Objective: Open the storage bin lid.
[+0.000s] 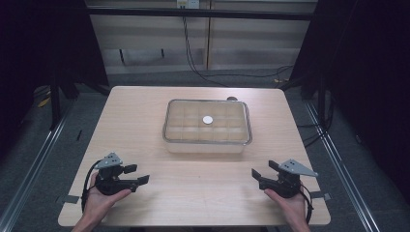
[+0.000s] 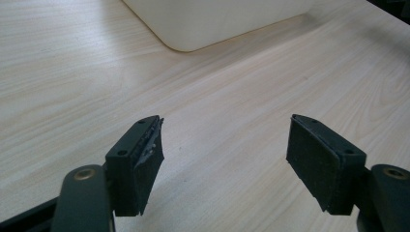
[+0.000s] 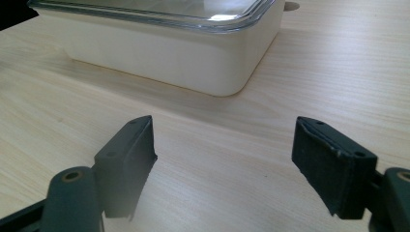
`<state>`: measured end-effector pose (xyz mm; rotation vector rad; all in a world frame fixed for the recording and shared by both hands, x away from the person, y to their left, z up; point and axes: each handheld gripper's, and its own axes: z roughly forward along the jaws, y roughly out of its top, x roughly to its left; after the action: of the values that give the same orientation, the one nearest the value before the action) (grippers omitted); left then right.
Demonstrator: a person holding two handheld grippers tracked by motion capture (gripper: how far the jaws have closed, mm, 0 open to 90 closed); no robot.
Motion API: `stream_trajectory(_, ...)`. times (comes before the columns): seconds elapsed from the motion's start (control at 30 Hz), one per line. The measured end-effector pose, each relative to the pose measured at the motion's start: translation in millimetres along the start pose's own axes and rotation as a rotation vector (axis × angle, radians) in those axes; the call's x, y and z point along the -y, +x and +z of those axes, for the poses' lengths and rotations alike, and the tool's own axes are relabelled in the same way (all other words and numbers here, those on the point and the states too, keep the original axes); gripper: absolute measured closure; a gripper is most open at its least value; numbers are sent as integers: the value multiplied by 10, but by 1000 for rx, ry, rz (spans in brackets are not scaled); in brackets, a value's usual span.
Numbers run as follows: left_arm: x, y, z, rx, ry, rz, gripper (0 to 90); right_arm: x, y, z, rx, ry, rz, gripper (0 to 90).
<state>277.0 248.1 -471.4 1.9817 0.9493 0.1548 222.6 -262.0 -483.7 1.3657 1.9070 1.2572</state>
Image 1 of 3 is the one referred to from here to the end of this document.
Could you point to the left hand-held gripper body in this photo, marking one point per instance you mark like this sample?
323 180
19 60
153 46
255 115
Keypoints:
109 185

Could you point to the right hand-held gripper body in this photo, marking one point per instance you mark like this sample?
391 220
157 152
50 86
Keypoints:
285 187

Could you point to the person's left hand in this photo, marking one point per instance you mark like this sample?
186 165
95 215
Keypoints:
98 204

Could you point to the person's right hand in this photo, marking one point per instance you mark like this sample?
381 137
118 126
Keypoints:
295 208

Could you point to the grey tape strip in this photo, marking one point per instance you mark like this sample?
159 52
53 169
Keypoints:
69 199
320 195

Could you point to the small black strip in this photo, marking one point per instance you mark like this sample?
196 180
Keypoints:
79 135

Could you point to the clear plastic compartment box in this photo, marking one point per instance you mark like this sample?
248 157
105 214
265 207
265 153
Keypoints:
190 129

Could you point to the white round disc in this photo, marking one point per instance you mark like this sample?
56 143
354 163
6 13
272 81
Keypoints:
208 120

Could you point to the small dark round object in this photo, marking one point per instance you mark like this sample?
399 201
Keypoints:
231 98

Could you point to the black metal stand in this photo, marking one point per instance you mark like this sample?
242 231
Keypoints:
55 106
321 96

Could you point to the yellow object on floor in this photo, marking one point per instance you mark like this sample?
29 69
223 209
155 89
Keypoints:
43 102

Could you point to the dark curtain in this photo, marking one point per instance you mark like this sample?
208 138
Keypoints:
38 48
370 64

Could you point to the black horizontal bar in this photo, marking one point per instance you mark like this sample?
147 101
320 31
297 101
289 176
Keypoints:
199 13

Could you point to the metal floor rail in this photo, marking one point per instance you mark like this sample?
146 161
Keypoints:
341 164
32 167

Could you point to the white wall socket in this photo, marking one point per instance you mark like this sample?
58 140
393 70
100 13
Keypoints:
188 4

